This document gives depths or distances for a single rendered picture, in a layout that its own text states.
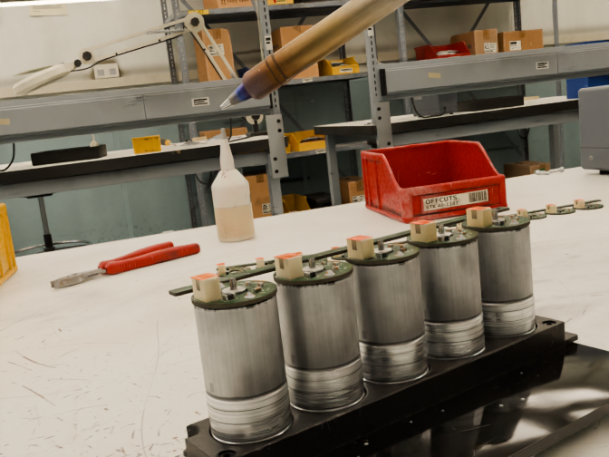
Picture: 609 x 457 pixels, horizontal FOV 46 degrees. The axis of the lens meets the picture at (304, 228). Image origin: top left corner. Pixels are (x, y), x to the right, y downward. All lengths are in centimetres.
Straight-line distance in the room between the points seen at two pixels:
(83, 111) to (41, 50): 218
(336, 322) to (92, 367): 18
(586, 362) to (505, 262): 5
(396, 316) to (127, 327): 22
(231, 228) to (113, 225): 409
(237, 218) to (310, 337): 42
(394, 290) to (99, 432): 13
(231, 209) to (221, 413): 43
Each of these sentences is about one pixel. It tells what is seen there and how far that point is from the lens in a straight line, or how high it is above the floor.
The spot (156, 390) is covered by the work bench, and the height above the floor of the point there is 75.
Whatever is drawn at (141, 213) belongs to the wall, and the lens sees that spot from 471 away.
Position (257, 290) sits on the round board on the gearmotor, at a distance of 20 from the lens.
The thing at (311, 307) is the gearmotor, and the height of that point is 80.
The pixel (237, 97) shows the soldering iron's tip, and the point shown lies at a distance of 19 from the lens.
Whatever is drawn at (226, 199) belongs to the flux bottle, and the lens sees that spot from 63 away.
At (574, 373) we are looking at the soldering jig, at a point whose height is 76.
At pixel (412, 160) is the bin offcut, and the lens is 75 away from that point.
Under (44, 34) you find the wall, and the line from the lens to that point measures 471.
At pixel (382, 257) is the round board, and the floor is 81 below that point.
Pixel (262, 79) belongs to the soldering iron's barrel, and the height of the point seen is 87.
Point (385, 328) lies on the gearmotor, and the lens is 23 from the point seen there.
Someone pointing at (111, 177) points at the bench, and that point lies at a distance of 261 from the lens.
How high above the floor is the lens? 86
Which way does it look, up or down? 10 degrees down
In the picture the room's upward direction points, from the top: 6 degrees counter-clockwise
